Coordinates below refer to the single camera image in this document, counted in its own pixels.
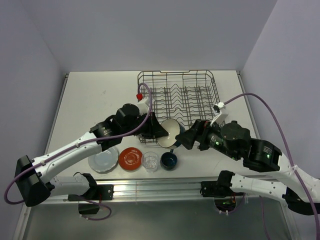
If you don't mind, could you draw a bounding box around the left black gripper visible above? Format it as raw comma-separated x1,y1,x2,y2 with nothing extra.
121,111,168,139

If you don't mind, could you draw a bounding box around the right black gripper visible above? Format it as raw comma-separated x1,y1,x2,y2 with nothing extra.
173,118,239,160

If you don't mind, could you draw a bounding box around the cream bowl with dark exterior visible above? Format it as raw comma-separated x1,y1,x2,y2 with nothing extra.
157,118,186,150

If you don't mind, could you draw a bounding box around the clear faceted glass tumbler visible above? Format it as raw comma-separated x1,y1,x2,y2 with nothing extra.
141,151,160,173

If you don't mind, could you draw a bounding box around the dark blue mug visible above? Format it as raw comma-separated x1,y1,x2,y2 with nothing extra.
160,149,178,171

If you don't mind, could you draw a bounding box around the pale blue scalloped plate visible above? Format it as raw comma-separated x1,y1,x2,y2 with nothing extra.
88,146,119,174

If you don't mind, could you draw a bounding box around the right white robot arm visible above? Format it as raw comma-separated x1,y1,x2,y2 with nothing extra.
175,120,320,216

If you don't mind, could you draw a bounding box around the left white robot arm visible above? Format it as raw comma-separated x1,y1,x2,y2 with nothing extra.
14,103,169,207

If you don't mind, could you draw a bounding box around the orange-red saucer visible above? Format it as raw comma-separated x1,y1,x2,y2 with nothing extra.
118,147,143,172

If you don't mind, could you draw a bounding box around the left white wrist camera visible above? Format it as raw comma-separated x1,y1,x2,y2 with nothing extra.
136,93,150,115

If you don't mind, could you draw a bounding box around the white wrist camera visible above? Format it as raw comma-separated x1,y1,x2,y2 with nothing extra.
210,102,229,127
136,93,150,115

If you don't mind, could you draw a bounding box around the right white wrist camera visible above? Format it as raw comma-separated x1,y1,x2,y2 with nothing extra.
210,102,229,127

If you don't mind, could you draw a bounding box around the grey wire dish rack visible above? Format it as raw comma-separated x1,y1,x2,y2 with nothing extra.
137,70,220,130

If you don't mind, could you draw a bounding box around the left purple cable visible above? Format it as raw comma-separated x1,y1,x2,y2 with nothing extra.
4,82,154,222

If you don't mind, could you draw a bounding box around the purple cable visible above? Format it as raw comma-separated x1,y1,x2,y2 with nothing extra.
4,82,154,222
223,92,320,240

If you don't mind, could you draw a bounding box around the aluminium mounting rail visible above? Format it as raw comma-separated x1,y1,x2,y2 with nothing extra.
44,158,272,203

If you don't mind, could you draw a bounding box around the right black base bracket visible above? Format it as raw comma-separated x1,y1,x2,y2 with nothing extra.
200,181,232,198

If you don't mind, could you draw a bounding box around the black base bracket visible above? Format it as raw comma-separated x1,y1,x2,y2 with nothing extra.
200,181,232,198
67,184,114,219

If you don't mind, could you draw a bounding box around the left black base bracket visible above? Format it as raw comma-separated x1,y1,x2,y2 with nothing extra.
67,184,114,219

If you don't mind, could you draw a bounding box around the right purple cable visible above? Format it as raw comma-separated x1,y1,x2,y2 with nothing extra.
223,92,320,240

